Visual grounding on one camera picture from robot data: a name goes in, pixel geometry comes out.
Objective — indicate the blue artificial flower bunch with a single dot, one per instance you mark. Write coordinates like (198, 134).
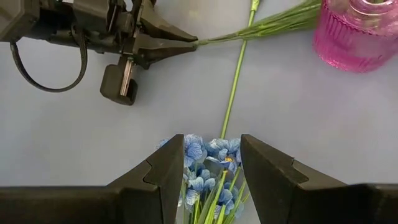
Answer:
(194, 151)

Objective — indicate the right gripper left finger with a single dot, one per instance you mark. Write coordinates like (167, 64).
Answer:
(124, 205)

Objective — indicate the pink glass vase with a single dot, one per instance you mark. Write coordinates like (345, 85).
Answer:
(351, 40)

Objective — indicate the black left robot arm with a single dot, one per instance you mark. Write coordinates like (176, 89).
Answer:
(18, 18)

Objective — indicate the purple artificial flower bunch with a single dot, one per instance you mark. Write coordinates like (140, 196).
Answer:
(264, 26)

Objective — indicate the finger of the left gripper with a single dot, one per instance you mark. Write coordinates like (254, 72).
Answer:
(164, 26)
(158, 49)

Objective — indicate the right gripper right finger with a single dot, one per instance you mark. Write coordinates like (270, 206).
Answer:
(295, 202)

